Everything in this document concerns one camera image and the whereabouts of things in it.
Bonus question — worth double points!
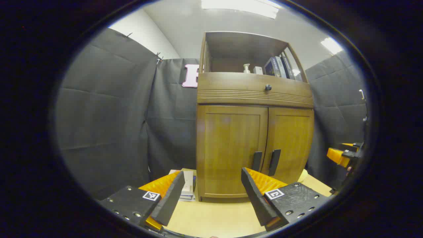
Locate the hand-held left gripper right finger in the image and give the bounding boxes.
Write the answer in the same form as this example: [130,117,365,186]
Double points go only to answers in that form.
[241,167,332,232]

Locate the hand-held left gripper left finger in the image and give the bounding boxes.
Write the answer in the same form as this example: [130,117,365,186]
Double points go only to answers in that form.
[99,170,186,232]

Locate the wooden shoe cabinet door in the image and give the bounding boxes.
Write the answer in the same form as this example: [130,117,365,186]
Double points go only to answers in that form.
[261,106,314,184]
[198,105,269,198]

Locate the wooden double-door shoe cabinet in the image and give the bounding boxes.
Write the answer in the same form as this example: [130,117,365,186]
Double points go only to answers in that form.
[196,31,315,202]

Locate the beige cover book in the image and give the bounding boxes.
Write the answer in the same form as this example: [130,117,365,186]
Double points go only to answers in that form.
[169,170,195,194]

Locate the small ceiling light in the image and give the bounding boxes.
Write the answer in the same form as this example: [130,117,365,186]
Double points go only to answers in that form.
[321,37,343,55]

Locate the grey spine book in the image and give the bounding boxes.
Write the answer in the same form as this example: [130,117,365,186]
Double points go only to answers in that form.
[275,56,287,79]

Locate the dark blue book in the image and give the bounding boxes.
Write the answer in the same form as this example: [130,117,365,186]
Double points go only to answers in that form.
[264,56,281,77]

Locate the large ceiling light panel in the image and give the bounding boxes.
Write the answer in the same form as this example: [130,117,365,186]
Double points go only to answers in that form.
[202,0,280,19]

